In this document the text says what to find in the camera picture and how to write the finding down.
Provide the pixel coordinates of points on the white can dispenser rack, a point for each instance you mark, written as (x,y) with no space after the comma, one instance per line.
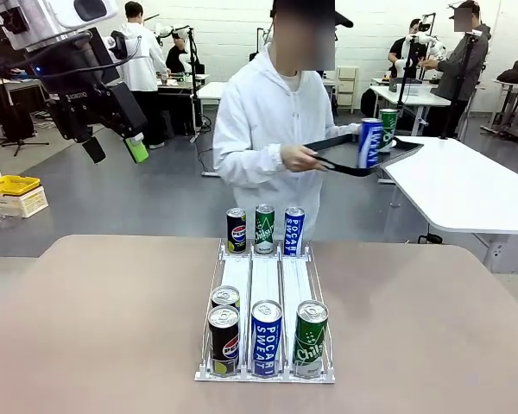
(293,280)

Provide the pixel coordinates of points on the person's right forearm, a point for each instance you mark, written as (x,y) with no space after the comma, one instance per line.
(250,159)

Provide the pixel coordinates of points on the man in white shirt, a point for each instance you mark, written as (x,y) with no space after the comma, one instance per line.
(144,73)

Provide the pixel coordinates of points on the grey background desk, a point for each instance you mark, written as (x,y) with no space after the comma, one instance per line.
(181,84)

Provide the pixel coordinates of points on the blue Pocari Sweat can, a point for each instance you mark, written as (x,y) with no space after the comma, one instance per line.
(370,144)
(295,230)
(267,340)

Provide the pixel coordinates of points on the person in black shirt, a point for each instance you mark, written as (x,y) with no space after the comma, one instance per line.
(399,52)

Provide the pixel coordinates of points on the white drawer cabinet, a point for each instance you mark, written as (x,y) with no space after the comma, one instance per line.
(347,90)

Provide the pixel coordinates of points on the person in white hoodie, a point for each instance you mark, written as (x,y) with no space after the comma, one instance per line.
(259,121)

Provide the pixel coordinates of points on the person's left forearm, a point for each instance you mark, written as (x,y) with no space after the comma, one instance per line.
(334,131)

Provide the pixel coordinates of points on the green Chilsung cider can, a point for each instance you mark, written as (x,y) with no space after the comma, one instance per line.
(389,125)
(264,228)
(311,340)

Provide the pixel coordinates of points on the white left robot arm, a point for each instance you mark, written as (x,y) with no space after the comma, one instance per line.
(60,13)

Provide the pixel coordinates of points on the black camera tripod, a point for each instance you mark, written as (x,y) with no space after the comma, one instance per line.
(401,99)

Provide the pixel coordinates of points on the black Pepsi can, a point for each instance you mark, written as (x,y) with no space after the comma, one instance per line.
(224,340)
(225,297)
(236,230)

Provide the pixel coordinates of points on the person's left hand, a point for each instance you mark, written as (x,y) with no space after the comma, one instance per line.
(354,128)

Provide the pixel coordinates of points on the large white table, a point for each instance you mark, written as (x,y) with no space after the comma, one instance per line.
(457,194)

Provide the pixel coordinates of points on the black serving tray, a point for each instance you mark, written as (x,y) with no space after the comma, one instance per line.
(397,153)

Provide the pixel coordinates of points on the white crate with yellow lid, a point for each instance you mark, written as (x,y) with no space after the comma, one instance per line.
(21,202)

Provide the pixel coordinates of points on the person in grey jacket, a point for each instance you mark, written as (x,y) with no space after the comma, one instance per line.
(457,73)

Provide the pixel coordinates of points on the white background desk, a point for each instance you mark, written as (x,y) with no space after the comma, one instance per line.
(423,97)

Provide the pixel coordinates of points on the clear plastic container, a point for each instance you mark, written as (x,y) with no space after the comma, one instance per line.
(0,220)

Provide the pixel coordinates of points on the person's right hand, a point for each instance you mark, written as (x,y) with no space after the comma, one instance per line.
(300,158)

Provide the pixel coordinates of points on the black tripod stand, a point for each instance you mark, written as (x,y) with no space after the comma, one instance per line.
(17,123)

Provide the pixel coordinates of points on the black pole stand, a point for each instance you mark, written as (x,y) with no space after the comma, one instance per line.
(194,86)

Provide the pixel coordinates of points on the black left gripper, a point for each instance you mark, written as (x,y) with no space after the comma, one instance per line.
(77,86)

